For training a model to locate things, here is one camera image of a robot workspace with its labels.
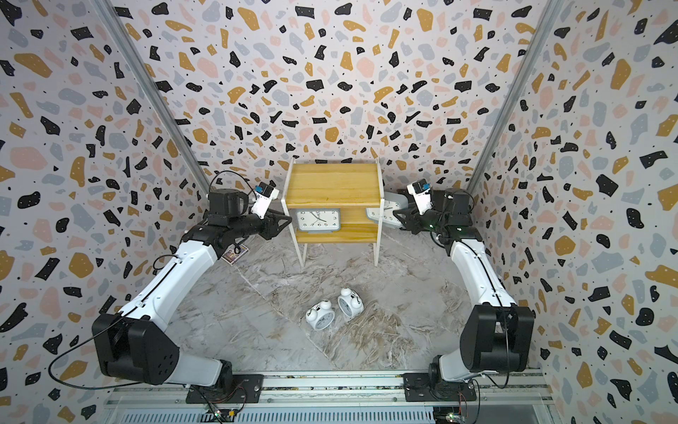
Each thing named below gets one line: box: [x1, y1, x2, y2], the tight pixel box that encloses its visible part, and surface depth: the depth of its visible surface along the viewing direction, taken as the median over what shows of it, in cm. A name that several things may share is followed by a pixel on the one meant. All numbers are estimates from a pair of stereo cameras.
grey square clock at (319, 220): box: [295, 208, 342, 234], surface depth 89 cm
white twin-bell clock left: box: [305, 299, 336, 332], surface depth 82 cm
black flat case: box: [447, 193, 474, 227], surface depth 65 cm
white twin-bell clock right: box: [337, 287, 365, 320], surface depth 85 cm
